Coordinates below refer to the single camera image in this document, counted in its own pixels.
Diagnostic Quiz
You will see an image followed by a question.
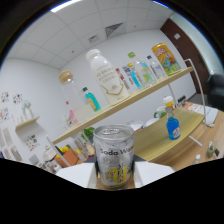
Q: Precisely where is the white frame wooden shelf rack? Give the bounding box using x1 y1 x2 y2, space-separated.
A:
45 58 209 168

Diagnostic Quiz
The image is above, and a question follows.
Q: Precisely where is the glass jar with cork lid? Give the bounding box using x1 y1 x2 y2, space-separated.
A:
58 69 96 124

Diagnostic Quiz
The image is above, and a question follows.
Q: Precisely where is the white yellow lidded cup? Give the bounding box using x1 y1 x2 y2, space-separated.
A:
162 95 175 109

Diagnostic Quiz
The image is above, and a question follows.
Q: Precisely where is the orange printed paper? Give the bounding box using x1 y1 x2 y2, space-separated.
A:
183 102 209 116

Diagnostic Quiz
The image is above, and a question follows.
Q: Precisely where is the brown door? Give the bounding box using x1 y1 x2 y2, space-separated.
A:
159 18 218 94

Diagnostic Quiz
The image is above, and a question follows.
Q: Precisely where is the slim blue bottle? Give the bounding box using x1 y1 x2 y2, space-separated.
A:
128 62 144 90

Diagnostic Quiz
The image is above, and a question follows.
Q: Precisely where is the blue liquid glass bottle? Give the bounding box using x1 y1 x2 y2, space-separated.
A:
165 105 182 141

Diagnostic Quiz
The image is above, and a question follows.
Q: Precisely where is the small pink bottle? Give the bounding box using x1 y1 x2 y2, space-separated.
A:
68 109 79 126

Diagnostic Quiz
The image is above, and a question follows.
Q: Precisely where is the wooden wall shelf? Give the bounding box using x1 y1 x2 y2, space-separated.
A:
14 115 41 132

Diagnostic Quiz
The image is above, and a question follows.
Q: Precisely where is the black chair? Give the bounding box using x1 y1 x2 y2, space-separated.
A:
204 73 224 113

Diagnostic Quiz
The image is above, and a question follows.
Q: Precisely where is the clear bottle with green cap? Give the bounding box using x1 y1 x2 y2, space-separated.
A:
128 51 158 87

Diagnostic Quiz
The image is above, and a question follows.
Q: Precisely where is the green white mug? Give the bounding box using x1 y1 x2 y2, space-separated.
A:
153 105 168 120

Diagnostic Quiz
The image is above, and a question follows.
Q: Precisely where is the small clear water bottle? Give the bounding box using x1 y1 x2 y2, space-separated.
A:
146 54 167 80

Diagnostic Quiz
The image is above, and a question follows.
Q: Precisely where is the teal liquid bottle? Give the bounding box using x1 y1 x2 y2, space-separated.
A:
82 86 102 113

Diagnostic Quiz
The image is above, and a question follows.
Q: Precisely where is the soda water can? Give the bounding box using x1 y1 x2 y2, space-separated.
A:
92 124 136 189

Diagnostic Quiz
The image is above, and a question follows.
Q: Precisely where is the large white bottle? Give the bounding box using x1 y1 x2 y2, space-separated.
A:
85 48 131 106

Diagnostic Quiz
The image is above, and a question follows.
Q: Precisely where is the yellow cartoon drink can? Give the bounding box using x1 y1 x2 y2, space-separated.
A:
151 42 183 76

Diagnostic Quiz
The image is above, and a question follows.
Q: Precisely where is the green potted plant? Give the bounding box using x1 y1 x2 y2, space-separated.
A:
82 126 96 140

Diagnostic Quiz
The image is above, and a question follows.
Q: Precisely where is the orange basket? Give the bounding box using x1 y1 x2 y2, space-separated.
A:
54 146 80 169

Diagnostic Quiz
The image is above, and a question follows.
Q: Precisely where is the white bowl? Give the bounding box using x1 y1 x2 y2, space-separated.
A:
143 117 160 128
128 120 144 133

